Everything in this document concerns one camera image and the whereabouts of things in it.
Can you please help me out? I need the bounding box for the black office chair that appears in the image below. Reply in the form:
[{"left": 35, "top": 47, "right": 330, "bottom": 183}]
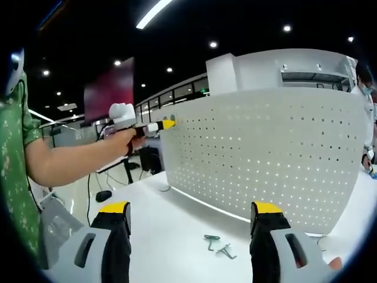
[{"left": 139, "top": 145, "right": 163, "bottom": 174}]

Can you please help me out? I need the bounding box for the white side desk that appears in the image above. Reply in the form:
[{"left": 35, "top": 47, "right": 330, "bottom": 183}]
[{"left": 95, "top": 154, "right": 131, "bottom": 186}]

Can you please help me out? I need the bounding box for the long linear ceiling light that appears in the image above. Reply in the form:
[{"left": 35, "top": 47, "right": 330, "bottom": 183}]
[{"left": 135, "top": 0, "right": 175, "bottom": 30}]

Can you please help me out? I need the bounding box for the white perforated mounting plate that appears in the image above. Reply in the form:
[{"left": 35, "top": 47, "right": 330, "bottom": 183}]
[{"left": 158, "top": 87, "right": 373, "bottom": 238}]

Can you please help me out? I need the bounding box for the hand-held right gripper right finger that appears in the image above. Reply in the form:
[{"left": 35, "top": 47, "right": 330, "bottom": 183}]
[{"left": 249, "top": 200, "right": 339, "bottom": 283}]

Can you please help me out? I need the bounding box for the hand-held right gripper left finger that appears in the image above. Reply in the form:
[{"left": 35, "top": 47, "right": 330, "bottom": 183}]
[{"left": 48, "top": 200, "right": 132, "bottom": 283}]

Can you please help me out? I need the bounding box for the black rounded floor object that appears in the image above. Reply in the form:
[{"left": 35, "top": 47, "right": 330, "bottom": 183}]
[{"left": 96, "top": 190, "right": 113, "bottom": 203}]

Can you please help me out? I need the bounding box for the metal storage shelf rack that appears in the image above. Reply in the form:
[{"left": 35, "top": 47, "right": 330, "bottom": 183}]
[{"left": 279, "top": 63, "right": 354, "bottom": 92}]

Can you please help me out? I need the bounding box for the group of round ceiling downlights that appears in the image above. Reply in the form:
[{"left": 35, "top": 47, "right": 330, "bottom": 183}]
[{"left": 42, "top": 25, "right": 355, "bottom": 97}]

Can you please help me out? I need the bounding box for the white worn device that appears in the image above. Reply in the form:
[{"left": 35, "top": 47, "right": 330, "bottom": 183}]
[{"left": 5, "top": 48, "right": 27, "bottom": 97}]

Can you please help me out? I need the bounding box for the grey mesh chair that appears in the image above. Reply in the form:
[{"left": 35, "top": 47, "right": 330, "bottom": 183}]
[{"left": 38, "top": 196, "right": 87, "bottom": 269}]

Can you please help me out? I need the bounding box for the person's right hand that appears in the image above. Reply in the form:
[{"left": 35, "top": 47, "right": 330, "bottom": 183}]
[{"left": 328, "top": 255, "right": 345, "bottom": 271}]

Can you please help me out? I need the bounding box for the person's left hand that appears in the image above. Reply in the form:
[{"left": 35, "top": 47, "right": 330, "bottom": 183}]
[{"left": 113, "top": 129, "right": 148, "bottom": 157}]

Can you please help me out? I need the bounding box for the green floral shirt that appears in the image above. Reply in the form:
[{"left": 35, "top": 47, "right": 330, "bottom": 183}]
[{"left": 0, "top": 70, "right": 42, "bottom": 262}]

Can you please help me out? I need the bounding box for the dark red hanging panel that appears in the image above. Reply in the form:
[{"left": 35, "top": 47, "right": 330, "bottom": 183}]
[{"left": 84, "top": 57, "right": 135, "bottom": 124}]

